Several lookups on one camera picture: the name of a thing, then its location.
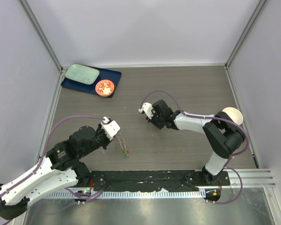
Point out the light green rectangular plate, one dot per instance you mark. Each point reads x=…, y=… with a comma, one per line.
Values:
x=82, y=74

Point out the dark blue tray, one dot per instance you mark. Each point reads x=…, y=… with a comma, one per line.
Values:
x=106, y=79

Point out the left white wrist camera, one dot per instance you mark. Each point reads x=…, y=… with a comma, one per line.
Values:
x=110, y=127

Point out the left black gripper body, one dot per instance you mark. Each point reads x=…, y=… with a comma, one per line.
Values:
x=102, y=138

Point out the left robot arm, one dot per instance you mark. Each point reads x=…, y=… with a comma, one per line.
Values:
x=60, y=168

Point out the slotted cable duct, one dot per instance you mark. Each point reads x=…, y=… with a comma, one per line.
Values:
x=64, y=194

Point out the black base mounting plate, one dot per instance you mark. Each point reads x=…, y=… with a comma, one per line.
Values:
x=155, y=180

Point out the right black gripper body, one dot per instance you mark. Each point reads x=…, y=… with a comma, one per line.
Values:
x=157, y=120

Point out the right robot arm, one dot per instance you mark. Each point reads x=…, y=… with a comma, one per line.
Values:
x=223, y=131

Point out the red patterned small bowl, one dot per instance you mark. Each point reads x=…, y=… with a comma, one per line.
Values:
x=105, y=88

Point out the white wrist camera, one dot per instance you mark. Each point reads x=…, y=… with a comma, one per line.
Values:
x=110, y=127
x=147, y=109

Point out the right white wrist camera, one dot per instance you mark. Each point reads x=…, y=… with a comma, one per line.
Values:
x=147, y=109

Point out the white brown bowl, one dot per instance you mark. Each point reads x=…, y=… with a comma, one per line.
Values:
x=233, y=115

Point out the large metal keyring with rings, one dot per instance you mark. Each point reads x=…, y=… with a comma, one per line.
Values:
x=122, y=143

